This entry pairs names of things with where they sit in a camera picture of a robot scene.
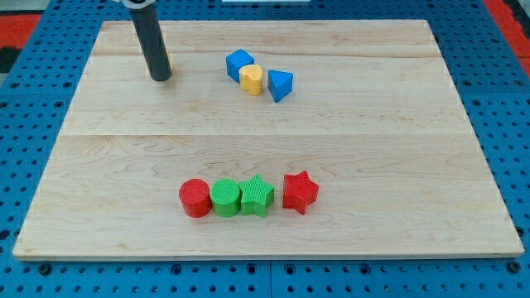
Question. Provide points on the yellow heart block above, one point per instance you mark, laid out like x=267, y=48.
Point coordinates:
x=251, y=79

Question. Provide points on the wooden board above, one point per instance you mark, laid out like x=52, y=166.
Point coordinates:
x=373, y=117

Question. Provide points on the green star block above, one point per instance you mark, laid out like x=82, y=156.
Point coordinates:
x=256, y=196

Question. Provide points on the red cylinder block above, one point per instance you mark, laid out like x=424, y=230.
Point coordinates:
x=195, y=197

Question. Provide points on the blue triangle block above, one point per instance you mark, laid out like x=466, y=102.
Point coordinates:
x=279, y=84

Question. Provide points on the green cylinder block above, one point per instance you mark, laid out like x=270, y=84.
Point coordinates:
x=225, y=196

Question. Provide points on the yellow block behind tool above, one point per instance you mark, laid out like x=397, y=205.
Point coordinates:
x=169, y=57

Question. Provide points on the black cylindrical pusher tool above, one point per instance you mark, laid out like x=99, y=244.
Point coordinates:
x=148, y=29

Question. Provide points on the red star block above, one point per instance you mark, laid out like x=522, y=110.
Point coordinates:
x=299, y=191

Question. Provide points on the blue cube block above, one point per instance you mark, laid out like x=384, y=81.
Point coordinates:
x=235, y=61

